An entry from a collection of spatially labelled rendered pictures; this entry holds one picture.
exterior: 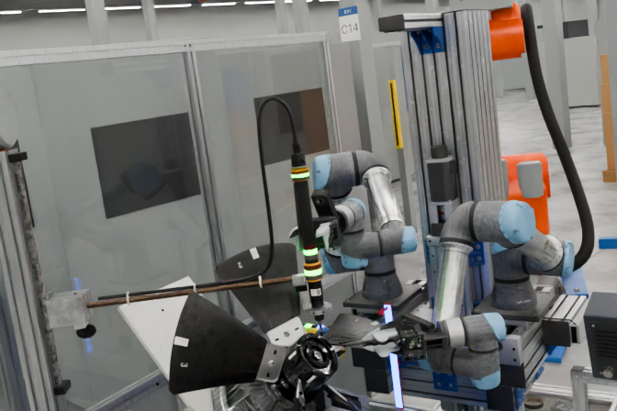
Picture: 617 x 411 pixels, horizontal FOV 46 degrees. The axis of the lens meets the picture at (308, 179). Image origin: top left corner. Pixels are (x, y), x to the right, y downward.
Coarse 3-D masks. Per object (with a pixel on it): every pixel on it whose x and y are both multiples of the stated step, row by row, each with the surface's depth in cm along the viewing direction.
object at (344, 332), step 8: (336, 320) 207; (344, 320) 206; (352, 320) 206; (368, 320) 206; (336, 328) 201; (344, 328) 200; (352, 328) 199; (360, 328) 199; (368, 328) 200; (328, 336) 196; (336, 336) 195; (344, 336) 193; (352, 336) 193; (360, 336) 193; (336, 344) 187; (344, 344) 186; (352, 344) 187
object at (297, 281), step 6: (294, 276) 182; (300, 276) 182; (294, 282) 182; (300, 282) 182; (306, 282) 184; (300, 288) 181; (306, 288) 181; (306, 294) 182; (306, 300) 182; (306, 306) 183; (324, 306) 183; (330, 306) 183; (306, 312) 183; (312, 312) 181; (318, 312) 181; (324, 312) 181
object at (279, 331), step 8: (288, 320) 184; (296, 320) 184; (280, 328) 184; (288, 328) 183; (304, 328) 183; (272, 336) 184; (280, 336) 183; (296, 336) 182; (280, 344) 182; (288, 344) 182
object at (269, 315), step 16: (240, 256) 194; (288, 256) 195; (224, 272) 191; (240, 272) 191; (256, 272) 191; (272, 272) 191; (288, 272) 191; (256, 288) 189; (272, 288) 188; (288, 288) 189; (256, 304) 187; (272, 304) 186; (288, 304) 186; (256, 320) 186; (272, 320) 185
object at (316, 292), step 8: (296, 144) 177; (296, 152) 178; (296, 160) 177; (304, 160) 178; (320, 280) 183; (312, 288) 182; (320, 288) 182; (312, 296) 182; (320, 296) 182; (312, 304) 183; (320, 304) 183; (320, 320) 184
